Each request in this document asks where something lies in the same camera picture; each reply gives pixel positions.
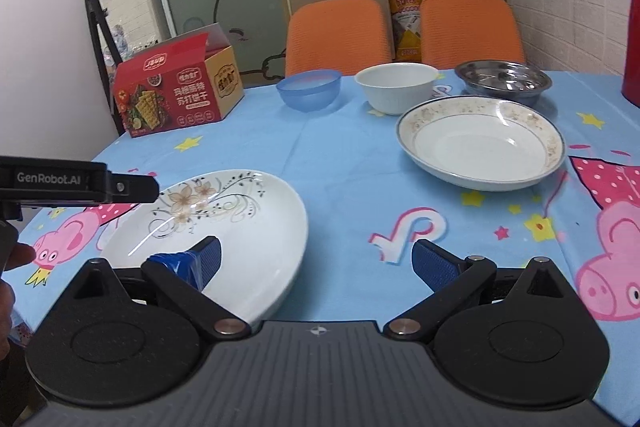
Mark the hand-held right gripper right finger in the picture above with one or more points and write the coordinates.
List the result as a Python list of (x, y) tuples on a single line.
[(430, 264)]

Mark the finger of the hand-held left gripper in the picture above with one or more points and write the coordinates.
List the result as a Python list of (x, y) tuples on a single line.
[(137, 188)]

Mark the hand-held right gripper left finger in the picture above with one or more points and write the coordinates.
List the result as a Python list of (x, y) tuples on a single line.
[(207, 259)]

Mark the white floral plate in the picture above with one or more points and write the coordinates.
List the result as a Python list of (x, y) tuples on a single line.
[(250, 227)]

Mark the white gold-rimmed plate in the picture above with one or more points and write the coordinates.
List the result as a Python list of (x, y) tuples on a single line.
[(480, 147)]

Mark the white ceramic bowl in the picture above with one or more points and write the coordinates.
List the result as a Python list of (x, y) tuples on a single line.
[(395, 92)]

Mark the blue plastic bowl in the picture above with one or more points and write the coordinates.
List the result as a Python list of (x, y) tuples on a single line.
[(310, 94)]

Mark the stainless steel bowl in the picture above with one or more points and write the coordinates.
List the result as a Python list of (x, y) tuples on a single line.
[(505, 79)]

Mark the person's left hand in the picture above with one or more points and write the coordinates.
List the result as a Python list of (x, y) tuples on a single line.
[(22, 256)]

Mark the red cracker box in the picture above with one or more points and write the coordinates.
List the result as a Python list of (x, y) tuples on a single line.
[(170, 102)]

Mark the blue cartoon tablecloth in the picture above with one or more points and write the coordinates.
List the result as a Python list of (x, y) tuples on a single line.
[(340, 167)]

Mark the blue white plastic bag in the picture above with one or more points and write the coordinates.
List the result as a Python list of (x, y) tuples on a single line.
[(117, 44)]

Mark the black tripod stand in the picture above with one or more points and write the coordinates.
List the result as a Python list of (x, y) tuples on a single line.
[(102, 22)]

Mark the orange mesh chair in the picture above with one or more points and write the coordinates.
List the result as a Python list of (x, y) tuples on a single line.
[(470, 29), (337, 37)]

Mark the yellow snack bag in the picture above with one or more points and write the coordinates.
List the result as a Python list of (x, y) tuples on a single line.
[(407, 24)]

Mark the red thermos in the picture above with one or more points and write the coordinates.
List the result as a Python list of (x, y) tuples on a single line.
[(633, 32)]

